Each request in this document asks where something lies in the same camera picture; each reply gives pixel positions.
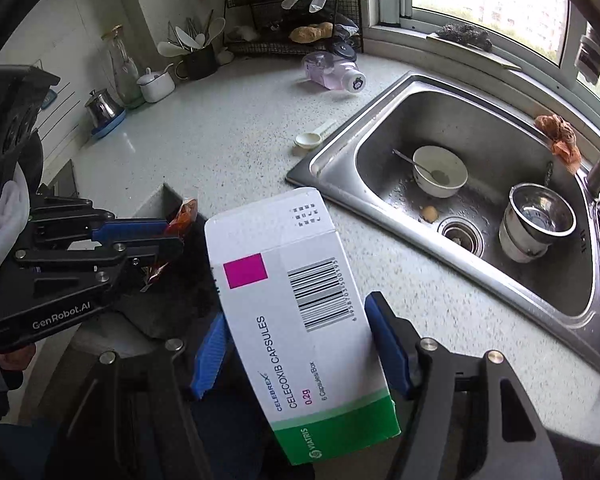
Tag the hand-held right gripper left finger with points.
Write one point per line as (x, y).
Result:
(210, 355)

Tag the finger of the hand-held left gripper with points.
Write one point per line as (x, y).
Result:
(130, 229)
(155, 249)

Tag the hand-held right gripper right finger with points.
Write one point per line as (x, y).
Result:
(387, 340)

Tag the orange snack wrapper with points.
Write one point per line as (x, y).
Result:
(182, 220)

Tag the black trash bag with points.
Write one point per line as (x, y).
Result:
(190, 285)

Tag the white green medicine box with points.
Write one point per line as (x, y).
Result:
(300, 320)

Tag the person's left hand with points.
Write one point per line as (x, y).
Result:
(12, 210)

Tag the steel kettle on blue mat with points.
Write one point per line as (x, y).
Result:
(111, 127)

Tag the steel pot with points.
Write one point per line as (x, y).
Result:
(102, 107)

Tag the sink drain strainer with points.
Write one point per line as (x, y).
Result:
(460, 235)

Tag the food scrap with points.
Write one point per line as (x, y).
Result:
(429, 214)

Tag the white ceramic sugar jar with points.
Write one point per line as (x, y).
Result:
(156, 87)

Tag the glass bottle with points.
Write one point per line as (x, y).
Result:
(122, 67)

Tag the white ceramic spoon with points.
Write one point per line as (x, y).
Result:
(166, 69)

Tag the stainless steel sink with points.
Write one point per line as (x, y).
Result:
(380, 170)

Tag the white ceramic bowl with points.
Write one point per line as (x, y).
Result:
(447, 177)

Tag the metal spoon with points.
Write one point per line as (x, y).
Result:
(415, 162)

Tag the dark green utensil mug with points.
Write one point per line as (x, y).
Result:
(200, 62)

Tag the white measuring scoop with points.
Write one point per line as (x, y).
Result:
(307, 141)

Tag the pale garlic clove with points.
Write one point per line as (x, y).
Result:
(224, 57)

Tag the steel strainer bowl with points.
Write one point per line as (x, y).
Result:
(540, 210)

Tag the steel utensil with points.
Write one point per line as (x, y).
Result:
(192, 27)

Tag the white plastic ladle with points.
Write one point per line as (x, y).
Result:
(215, 27)

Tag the garlic bulb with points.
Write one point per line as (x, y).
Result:
(242, 34)

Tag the clear pink bottle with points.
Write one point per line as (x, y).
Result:
(330, 72)

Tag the ginger root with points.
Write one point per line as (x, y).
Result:
(310, 33)

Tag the orange scouring cloth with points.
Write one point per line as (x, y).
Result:
(560, 132)

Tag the black round gadget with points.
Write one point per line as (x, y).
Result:
(344, 47)

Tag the steel wool scrubber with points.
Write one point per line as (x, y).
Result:
(465, 36)

